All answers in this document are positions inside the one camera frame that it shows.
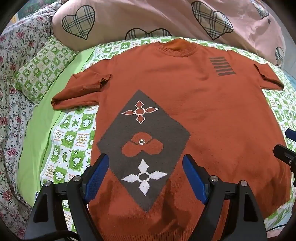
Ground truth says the green checkered bed sheet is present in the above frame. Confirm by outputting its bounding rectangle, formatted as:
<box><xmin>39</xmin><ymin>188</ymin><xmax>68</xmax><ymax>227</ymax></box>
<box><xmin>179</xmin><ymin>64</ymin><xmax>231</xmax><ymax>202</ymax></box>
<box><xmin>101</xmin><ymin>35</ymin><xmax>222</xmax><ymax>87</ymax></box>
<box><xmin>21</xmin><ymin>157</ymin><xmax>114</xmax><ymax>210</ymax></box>
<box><xmin>17</xmin><ymin>37</ymin><xmax>296</xmax><ymax>239</ymax></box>

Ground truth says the floral quilt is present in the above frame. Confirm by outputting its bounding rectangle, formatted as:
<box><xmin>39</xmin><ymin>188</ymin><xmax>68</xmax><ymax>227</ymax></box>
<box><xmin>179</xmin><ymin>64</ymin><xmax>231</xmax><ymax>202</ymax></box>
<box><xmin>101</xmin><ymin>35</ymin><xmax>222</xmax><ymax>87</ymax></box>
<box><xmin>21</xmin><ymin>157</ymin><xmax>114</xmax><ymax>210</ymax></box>
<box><xmin>0</xmin><ymin>10</ymin><xmax>60</xmax><ymax>232</ymax></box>

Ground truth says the green checkered pillow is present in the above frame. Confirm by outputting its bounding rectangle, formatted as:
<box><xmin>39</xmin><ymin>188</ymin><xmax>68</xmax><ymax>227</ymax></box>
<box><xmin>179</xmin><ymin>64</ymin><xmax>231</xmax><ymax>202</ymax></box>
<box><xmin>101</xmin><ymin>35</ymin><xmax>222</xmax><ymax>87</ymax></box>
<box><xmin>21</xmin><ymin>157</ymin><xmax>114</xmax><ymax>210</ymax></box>
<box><xmin>13</xmin><ymin>35</ymin><xmax>79</xmax><ymax>107</ymax></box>

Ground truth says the pink duvet with plaid hearts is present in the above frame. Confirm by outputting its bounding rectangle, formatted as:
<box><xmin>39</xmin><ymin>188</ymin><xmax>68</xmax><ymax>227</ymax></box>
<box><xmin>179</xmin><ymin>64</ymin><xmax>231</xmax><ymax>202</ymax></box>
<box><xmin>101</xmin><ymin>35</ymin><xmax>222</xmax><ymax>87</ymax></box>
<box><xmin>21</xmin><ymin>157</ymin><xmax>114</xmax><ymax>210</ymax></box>
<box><xmin>51</xmin><ymin>0</ymin><xmax>287</xmax><ymax>67</ymax></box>

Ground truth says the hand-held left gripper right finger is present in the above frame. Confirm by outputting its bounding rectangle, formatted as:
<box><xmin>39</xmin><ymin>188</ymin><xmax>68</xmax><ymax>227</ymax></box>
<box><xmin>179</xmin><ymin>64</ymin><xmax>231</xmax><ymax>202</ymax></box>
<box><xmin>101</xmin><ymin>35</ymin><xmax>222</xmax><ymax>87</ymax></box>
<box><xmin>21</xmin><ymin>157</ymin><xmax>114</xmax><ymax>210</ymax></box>
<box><xmin>182</xmin><ymin>154</ymin><xmax>267</xmax><ymax>241</ymax></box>

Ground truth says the orange knit sweater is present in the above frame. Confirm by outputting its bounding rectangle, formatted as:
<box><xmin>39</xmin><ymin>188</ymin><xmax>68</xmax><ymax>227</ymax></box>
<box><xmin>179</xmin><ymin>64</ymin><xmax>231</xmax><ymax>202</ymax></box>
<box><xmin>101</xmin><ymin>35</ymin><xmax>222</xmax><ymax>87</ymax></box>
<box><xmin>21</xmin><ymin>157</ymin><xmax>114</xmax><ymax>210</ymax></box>
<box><xmin>51</xmin><ymin>39</ymin><xmax>292</xmax><ymax>241</ymax></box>

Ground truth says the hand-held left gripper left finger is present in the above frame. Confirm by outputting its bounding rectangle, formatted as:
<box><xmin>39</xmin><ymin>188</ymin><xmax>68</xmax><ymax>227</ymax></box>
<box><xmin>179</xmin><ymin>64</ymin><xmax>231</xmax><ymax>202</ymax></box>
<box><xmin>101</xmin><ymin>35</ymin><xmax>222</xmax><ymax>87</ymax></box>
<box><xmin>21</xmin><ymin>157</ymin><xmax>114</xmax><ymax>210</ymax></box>
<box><xmin>24</xmin><ymin>153</ymin><xmax>110</xmax><ymax>241</ymax></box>

